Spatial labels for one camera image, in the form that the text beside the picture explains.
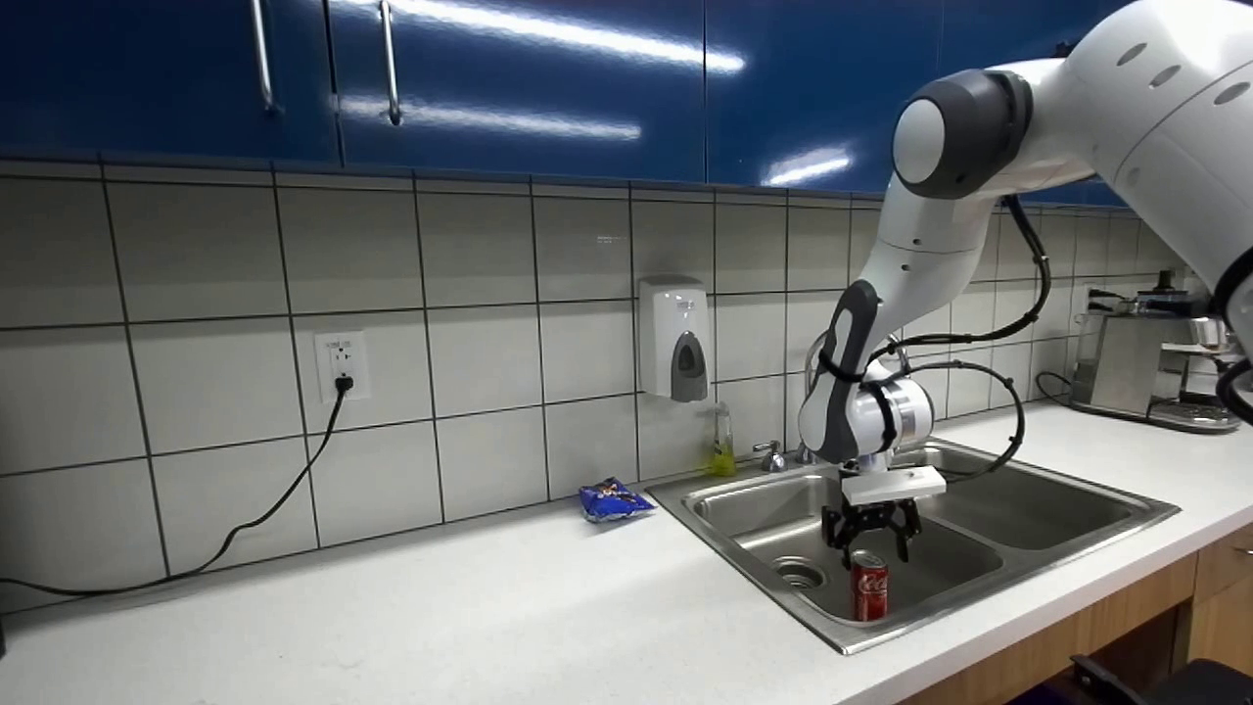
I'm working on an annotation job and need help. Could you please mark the black chair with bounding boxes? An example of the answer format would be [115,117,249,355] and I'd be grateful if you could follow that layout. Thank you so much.
[1005,652,1253,705]

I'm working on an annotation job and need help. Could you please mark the wooden lower cabinet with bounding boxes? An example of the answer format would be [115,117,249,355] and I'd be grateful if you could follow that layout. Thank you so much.
[902,522,1253,705]

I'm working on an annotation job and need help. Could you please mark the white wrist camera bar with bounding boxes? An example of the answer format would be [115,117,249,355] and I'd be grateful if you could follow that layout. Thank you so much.
[843,464,948,506]

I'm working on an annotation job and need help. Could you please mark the black power cord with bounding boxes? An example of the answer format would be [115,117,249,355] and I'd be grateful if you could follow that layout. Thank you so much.
[0,372,362,604]

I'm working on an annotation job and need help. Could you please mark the white wall soap dispenser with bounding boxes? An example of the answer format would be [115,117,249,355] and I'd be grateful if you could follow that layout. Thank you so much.
[638,278,714,403]

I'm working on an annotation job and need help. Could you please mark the blue upper cabinets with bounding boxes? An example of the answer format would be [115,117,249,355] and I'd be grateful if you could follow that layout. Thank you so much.
[0,0,1253,218]

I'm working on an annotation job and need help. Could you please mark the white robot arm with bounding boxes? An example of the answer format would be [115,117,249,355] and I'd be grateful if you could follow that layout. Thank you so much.
[803,0,1253,553]

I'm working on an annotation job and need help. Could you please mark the white wall power outlet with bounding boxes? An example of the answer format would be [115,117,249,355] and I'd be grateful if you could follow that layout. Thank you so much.
[316,334,373,400]

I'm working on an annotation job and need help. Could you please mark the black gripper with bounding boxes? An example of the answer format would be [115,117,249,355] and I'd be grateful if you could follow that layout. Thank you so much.
[821,501,919,565]

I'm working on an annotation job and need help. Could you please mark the stainless steel double sink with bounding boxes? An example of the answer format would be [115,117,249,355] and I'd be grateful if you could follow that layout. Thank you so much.
[659,441,1170,652]

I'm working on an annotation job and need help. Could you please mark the blue snack bag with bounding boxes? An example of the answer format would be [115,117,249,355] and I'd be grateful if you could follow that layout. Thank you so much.
[574,477,651,524]

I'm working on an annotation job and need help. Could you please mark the green dish soap bottle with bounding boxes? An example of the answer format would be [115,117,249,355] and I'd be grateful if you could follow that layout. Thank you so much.
[701,403,736,477]

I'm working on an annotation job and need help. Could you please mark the silver coffee machine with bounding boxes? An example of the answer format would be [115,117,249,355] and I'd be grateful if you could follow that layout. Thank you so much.
[1072,272,1240,436]

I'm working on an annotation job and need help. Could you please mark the chrome gooseneck faucet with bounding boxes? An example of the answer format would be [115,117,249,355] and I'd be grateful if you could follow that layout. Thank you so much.
[753,440,816,475]

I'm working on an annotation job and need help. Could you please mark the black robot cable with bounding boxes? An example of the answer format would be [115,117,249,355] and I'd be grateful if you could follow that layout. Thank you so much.
[805,190,1059,475]

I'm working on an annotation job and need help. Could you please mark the red soda can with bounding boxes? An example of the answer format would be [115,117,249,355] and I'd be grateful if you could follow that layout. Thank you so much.
[850,553,889,624]

